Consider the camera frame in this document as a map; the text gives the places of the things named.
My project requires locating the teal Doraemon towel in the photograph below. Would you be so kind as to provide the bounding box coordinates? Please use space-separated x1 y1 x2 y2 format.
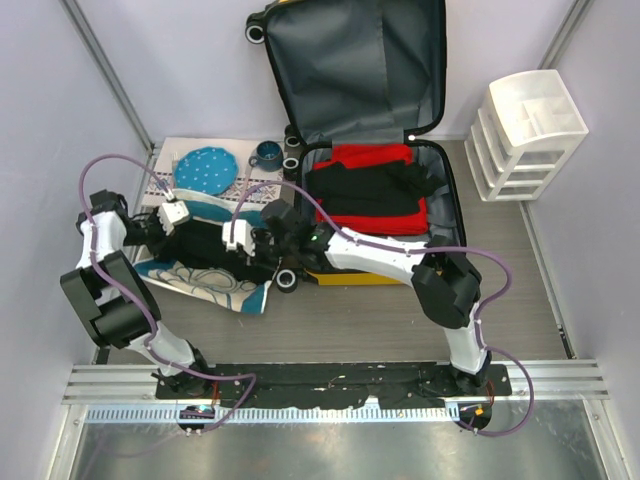
134 194 278 314

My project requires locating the patterned white placemat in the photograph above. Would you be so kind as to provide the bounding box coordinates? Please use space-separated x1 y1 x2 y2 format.
153 137 283 210

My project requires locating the yellow Pikachu hard suitcase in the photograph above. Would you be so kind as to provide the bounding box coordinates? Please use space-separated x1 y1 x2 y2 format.
243 0 469 294

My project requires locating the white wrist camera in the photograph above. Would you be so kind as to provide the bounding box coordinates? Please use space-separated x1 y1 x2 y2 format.
222 219 256 257
157 190 191 236

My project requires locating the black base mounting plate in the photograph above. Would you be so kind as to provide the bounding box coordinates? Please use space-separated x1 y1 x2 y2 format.
152 362 512 410

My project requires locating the white slotted cable duct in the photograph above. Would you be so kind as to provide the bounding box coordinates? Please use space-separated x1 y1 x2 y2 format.
85 401 459 426

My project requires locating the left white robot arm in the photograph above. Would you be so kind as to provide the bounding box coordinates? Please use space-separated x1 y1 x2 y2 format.
60 190 213 399

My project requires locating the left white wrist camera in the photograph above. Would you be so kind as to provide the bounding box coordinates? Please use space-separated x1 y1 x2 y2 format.
157 190 191 236

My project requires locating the blue polka dot plate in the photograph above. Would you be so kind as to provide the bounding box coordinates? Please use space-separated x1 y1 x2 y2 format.
173 146 238 196

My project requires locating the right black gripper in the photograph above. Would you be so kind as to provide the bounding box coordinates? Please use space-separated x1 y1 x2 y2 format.
239 230 296 272

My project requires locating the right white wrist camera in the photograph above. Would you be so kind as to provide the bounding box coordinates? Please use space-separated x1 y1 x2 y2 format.
222 219 256 257

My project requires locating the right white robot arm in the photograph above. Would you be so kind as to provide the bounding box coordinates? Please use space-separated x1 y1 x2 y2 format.
234 200 491 395

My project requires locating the white plastic drawer organizer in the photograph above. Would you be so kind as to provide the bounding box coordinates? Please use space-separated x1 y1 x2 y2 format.
464 69 589 202

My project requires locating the black garment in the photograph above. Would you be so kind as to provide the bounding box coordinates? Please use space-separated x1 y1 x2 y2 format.
305 160 446 217
147 220 275 284

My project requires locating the dark blue ceramic cup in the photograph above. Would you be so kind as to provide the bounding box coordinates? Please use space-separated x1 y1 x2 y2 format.
249 140 284 172

